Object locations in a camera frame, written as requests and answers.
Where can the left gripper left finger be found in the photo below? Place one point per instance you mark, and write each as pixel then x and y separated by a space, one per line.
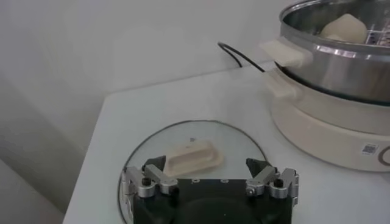
pixel 158 182

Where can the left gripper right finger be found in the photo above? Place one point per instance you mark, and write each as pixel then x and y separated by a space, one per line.
pixel 265 182

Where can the white steamed baozi bun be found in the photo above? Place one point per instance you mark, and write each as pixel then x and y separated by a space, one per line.
pixel 348 26
pixel 333 38

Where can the stainless steel steamer basket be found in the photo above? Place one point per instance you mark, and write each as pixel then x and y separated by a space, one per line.
pixel 350 70

